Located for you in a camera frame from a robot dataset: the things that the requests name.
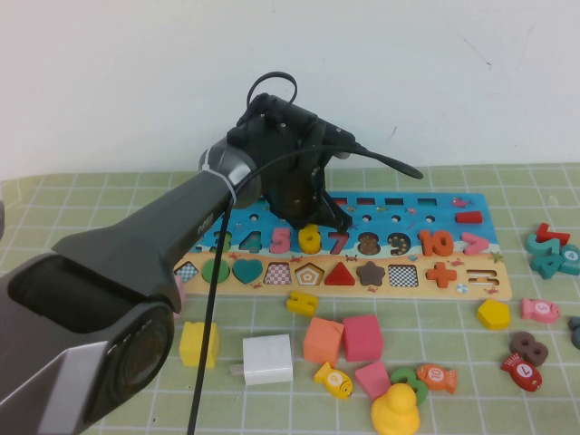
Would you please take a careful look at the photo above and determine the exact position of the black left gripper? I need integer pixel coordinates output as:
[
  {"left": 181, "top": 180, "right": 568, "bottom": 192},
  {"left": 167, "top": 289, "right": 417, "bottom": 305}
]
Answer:
[{"left": 225, "top": 92, "right": 354, "bottom": 236}]

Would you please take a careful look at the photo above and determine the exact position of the yellow number six piece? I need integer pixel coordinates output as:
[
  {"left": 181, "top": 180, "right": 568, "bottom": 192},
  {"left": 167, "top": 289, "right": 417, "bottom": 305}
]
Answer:
[{"left": 297, "top": 223, "right": 324, "bottom": 255}]

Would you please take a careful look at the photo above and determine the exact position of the red number seven piece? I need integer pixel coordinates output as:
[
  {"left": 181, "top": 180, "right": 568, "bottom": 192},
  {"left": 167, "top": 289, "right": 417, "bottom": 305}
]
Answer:
[{"left": 326, "top": 230, "right": 351, "bottom": 256}]

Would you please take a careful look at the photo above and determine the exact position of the pink number five piece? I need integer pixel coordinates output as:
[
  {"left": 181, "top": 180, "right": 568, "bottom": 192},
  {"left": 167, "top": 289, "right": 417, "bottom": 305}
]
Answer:
[{"left": 269, "top": 226, "right": 294, "bottom": 256}]

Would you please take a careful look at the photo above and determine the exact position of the red triangle piece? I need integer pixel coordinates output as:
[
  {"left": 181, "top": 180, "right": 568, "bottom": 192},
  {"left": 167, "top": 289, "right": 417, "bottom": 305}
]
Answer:
[{"left": 324, "top": 261, "right": 357, "bottom": 286}]

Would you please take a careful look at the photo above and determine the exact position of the brown star piece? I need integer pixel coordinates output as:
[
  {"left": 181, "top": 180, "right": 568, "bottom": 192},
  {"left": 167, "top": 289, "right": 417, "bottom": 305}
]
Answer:
[{"left": 355, "top": 260, "right": 388, "bottom": 287}]

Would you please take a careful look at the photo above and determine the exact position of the yellow equals sign piece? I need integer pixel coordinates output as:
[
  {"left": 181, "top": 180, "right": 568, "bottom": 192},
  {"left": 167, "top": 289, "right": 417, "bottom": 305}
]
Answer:
[{"left": 285, "top": 289, "right": 320, "bottom": 315}]

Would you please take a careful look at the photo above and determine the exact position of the teal heart piece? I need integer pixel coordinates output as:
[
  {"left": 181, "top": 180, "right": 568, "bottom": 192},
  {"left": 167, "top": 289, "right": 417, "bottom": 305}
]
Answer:
[{"left": 231, "top": 257, "right": 264, "bottom": 285}]

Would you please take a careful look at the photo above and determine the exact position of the colourful wooden puzzle board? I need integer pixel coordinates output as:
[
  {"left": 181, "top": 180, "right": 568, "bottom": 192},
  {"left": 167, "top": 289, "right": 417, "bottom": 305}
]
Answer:
[{"left": 174, "top": 192, "right": 513, "bottom": 300}]

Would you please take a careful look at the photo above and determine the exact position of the orange number ten piece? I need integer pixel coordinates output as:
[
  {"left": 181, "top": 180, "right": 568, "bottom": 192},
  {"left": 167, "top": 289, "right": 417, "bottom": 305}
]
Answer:
[{"left": 417, "top": 229, "right": 456, "bottom": 258}]

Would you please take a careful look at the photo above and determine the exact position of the green circle piece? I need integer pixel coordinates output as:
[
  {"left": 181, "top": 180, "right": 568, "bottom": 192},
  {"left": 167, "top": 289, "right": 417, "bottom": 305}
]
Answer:
[{"left": 201, "top": 257, "right": 232, "bottom": 285}]

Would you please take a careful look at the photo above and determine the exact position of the orange plus sign piece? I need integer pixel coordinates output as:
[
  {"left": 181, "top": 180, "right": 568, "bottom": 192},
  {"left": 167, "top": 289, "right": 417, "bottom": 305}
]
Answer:
[{"left": 425, "top": 261, "right": 459, "bottom": 289}]

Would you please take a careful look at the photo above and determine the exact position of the pink greater-than sign piece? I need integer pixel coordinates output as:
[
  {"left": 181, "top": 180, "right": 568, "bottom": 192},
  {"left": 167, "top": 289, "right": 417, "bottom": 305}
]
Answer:
[{"left": 461, "top": 232, "right": 491, "bottom": 256}]

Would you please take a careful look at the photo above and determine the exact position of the pink block piece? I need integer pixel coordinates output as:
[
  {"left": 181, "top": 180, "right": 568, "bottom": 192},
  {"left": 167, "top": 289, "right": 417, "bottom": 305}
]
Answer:
[{"left": 353, "top": 361, "right": 393, "bottom": 402}]

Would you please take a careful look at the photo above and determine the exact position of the green number three piece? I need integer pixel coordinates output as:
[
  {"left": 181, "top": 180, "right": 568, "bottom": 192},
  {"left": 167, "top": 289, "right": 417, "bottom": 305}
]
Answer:
[{"left": 390, "top": 367, "right": 430, "bottom": 407}]

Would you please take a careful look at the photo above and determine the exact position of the yellow pentagon piece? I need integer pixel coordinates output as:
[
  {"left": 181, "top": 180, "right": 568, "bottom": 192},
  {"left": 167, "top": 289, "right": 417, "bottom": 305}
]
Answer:
[{"left": 476, "top": 298, "right": 512, "bottom": 331}]

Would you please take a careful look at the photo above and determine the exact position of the teal curved number piece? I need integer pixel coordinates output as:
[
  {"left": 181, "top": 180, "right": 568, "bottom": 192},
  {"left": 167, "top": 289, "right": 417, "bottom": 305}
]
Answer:
[{"left": 525, "top": 233, "right": 563, "bottom": 259}]

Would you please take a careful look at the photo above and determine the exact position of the teal number four piece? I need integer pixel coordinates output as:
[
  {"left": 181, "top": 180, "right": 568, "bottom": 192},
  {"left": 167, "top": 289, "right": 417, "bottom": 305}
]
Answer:
[{"left": 530, "top": 251, "right": 567, "bottom": 280}]

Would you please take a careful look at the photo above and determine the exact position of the red number one piece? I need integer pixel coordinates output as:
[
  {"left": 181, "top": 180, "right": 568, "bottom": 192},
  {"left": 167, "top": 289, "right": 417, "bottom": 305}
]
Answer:
[{"left": 536, "top": 222, "right": 571, "bottom": 247}]

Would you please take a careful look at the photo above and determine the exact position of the brown number eight piece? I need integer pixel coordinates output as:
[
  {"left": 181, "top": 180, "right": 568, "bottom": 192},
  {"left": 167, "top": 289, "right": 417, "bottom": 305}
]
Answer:
[{"left": 508, "top": 331, "right": 549, "bottom": 368}]

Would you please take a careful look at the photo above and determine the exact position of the white zip tie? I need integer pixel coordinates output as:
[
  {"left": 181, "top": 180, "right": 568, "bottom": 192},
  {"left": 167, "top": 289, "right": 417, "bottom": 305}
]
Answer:
[{"left": 201, "top": 151, "right": 240, "bottom": 213}]

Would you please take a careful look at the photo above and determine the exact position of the orange cube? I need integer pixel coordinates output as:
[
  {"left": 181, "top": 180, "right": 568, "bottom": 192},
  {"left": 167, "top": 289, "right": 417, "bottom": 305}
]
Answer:
[{"left": 302, "top": 316, "right": 345, "bottom": 367}]

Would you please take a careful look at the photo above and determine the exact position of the magenta red cube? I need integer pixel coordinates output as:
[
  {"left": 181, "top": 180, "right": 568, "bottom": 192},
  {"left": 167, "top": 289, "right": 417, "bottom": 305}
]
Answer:
[{"left": 342, "top": 314, "right": 385, "bottom": 363}]

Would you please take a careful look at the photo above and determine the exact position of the white charger block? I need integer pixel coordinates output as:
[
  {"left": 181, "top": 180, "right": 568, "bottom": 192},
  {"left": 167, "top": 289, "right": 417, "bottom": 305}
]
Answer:
[{"left": 229, "top": 333, "right": 295, "bottom": 387}]

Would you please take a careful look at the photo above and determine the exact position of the light pink cube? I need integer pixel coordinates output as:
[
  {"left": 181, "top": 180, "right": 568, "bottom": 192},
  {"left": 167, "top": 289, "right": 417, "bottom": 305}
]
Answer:
[{"left": 171, "top": 275, "right": 187, "bottom": 316}]

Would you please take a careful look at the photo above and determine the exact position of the yellow fish marked nine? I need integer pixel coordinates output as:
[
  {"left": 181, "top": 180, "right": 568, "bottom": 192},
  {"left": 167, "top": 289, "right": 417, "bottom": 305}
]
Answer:
[{"left": 313, "top": 361, "right": 354, "bottom": 401}]

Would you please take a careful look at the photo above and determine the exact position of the yellow cube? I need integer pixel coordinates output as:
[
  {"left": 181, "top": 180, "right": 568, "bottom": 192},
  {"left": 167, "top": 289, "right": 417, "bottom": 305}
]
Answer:
[{"left": 179, "top": 320, "right": 221, "bottom": 369}]

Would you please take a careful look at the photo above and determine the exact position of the orange fish marked ten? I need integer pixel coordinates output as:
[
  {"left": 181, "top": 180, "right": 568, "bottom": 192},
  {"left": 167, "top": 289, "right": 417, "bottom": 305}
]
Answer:
[{"left": 415, "top": 363, "right": 458, "bottom": 395}]

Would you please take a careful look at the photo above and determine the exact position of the yellow rubber duck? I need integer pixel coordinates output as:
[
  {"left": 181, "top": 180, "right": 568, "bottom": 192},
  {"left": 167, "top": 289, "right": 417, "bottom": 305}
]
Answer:
[{"left": 370, "top": 382, "right": 421, "bottom": 435}]

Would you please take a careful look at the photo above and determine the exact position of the green grid table mat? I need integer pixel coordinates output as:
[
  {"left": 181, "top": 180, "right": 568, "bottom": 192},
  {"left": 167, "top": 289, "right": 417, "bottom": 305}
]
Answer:
[{"left": 0, "top": 162, "right": 580, "bottom": 435}]

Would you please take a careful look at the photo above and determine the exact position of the pink fish marked five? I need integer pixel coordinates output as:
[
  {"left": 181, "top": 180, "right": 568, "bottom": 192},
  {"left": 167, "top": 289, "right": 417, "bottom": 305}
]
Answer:
[{"left": 519, "top": 297, "right": 561, "bottom": 324}]

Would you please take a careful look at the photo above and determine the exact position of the red fish marked seven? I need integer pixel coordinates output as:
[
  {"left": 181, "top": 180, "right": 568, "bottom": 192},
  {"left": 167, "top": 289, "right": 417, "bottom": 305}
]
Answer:
[{"left": 499, "top": 353, "right": 544, "bottom": 393}]

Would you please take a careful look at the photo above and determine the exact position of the teal fish marked four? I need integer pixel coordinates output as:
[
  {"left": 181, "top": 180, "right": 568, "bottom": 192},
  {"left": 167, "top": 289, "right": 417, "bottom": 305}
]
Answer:
[{"left": 557, "top": 244, "right": 580, "bottom": 276}]

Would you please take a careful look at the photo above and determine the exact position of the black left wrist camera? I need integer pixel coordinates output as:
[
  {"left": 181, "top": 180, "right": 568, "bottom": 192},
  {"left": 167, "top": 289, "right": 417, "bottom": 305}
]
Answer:
[{"left": 322, "top": 121, "right": 359, "bottom": 160}]

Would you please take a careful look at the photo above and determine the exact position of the black looped gripper cable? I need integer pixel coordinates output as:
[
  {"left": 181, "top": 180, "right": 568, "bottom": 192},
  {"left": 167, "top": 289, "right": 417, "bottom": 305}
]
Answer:
[{"left": 247, "top": 71, "right": 299, "bottom": 108}]

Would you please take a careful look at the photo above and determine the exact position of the black camera cable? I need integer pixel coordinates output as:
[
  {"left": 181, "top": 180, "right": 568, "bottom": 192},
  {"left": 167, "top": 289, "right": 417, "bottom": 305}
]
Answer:
[{"left": 186, "top": 143, "right": 426, "bottom": 435}]

